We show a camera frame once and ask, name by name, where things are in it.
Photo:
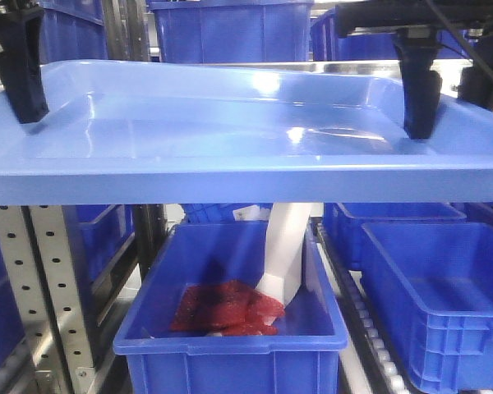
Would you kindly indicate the red mesh bags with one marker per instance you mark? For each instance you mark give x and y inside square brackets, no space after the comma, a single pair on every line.
[229,309]

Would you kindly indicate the blue bin upper centre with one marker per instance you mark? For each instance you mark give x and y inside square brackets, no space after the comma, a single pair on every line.
[232,31]

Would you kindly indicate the white roller track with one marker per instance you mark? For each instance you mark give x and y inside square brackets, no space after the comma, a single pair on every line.
[377,359]

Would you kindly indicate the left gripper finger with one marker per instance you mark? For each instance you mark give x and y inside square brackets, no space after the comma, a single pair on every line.
[20,72]

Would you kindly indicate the perforated steel shelf upright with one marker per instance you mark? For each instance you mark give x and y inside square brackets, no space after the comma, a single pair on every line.
[43,252]

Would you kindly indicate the blue bin with red bags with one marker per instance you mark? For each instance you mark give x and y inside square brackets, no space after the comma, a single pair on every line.
[303,357]

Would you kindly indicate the blue plastic tray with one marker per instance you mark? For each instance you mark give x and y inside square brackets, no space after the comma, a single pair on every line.
[143,133]

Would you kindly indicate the tilted blue bin rear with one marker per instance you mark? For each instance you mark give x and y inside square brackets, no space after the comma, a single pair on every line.
[203,213]

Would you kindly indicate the stainless steel shelf beam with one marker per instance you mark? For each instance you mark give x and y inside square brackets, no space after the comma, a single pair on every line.
[450,70]

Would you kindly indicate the blue bin lower left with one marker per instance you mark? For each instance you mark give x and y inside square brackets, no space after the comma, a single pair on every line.
[110,252]

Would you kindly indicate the blue bin rear right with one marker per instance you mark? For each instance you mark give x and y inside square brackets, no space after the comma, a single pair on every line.
[343,222]

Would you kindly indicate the blue bin front right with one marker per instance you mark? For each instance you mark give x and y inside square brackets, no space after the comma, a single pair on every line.
[432,288]

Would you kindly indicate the blue bin far right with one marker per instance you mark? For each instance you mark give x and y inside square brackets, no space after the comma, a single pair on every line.
[476,212]

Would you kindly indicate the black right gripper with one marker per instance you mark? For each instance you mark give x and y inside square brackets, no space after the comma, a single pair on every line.
[417,49]

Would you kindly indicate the blue bin upper left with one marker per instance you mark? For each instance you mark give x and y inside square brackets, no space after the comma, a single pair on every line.
[72,30]

